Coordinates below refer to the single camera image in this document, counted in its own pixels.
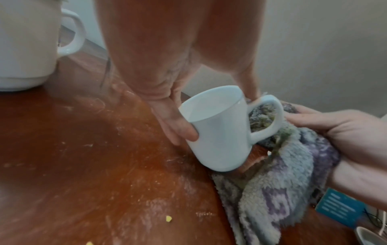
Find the person's left hand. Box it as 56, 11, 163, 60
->
96, 0, 266, 146

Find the person's right hand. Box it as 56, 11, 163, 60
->
284, 104, 387, 175

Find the fuzzy purple and white cloth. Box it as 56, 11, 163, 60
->
212, 100, 343, 245

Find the white ceramic mug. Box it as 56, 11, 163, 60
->
178, 85, 285, 172

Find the person's right forearm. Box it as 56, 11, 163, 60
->
327, 159, 387, 211

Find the blue printed card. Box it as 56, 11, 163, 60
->
314, 188, 367, 228

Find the white dish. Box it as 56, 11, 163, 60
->
354, 226, 387, 245

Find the large cream ceramic mug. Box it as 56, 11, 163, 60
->
0, 0, 87, 92

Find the black cable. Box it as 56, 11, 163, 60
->
363, 207, 382, 226

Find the white cable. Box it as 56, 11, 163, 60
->
378, 210, 387, 238

